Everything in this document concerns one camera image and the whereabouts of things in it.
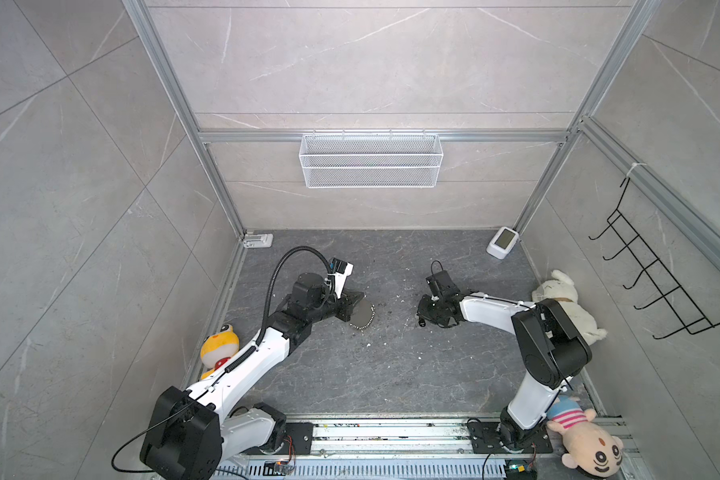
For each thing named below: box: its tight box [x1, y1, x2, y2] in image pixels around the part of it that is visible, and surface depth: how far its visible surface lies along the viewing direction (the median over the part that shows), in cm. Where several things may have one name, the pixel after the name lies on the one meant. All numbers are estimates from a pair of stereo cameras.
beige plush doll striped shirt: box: [546, 395, 624, 478], surface depth 69 cm
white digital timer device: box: [486, 226, 519, 259], surface depth 113 cm
